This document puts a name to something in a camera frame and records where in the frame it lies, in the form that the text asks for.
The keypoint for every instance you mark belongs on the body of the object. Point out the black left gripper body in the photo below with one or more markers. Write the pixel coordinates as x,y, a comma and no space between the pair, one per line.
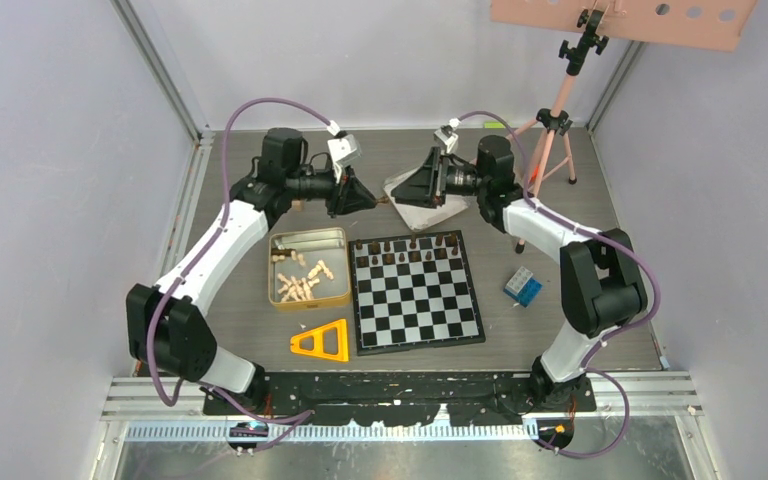
320,184

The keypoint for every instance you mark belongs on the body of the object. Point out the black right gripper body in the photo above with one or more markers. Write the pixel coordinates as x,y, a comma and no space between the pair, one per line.
457,180

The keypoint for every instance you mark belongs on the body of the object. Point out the tin lid with bears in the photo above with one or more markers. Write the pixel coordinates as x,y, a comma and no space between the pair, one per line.
418,219

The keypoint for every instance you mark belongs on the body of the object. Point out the gold tin box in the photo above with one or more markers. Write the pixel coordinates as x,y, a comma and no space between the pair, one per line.
309,270

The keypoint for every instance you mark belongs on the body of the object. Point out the black white folding chessboard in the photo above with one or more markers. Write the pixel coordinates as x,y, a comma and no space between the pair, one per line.
414,305

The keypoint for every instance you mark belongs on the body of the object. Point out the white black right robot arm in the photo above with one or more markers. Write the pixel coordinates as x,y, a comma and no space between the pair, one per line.
601,287

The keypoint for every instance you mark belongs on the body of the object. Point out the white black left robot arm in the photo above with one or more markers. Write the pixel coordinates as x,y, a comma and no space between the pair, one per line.
167,327

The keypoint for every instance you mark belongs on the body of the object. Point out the blue white lego block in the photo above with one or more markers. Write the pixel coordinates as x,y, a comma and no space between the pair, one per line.
523,287

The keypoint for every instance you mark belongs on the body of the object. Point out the yellow triangular toy frame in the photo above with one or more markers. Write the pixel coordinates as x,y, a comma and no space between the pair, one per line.
328,342

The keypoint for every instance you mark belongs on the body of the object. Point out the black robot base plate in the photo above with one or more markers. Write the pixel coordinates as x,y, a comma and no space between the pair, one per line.
400,398

